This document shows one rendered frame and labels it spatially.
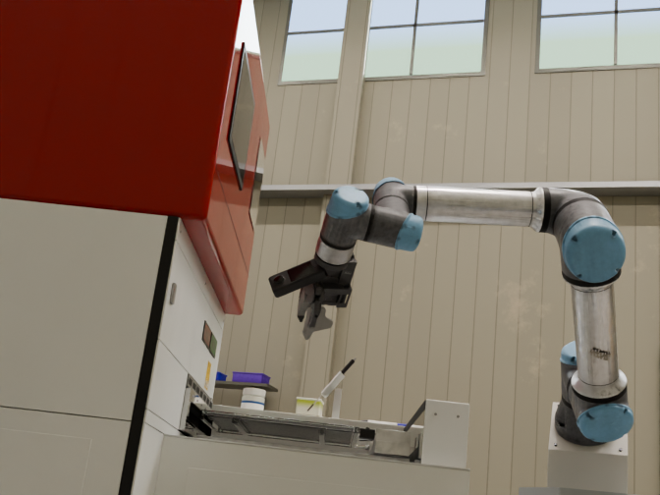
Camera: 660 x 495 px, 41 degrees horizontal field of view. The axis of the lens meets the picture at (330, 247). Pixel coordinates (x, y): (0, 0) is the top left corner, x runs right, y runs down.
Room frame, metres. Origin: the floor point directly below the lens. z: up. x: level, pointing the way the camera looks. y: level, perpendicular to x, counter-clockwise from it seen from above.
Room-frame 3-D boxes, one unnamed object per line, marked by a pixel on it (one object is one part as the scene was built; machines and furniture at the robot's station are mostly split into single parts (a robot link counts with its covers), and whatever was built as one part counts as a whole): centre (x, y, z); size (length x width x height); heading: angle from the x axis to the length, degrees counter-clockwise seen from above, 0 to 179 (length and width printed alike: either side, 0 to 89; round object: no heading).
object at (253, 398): (2.74, 0.18, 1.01); 0.07 x 0.07 x 0.10
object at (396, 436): (2.08, -0.20, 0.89); 0.08 x 0.03 x 0.03; 88
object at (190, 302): (2.05, 0.29, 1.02); 0.81 x 0.03 x 0.40; 178
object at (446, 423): (2.16, -0.30, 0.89); 0.55 x 0.09 x 0.14; 178
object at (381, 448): (2.24, -0.20, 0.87); 0.36 x 0.08 x 0.03; 178
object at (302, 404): (2.62, 0.00, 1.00); 0.07 x 0.07 x 0.07; 83
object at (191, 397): (2.22, 0.27, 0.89); 0.44 x 0.02 x 0.10; 178
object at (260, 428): (2.23, 0.06, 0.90); 0.34 x 0.34 x 0.01; 88
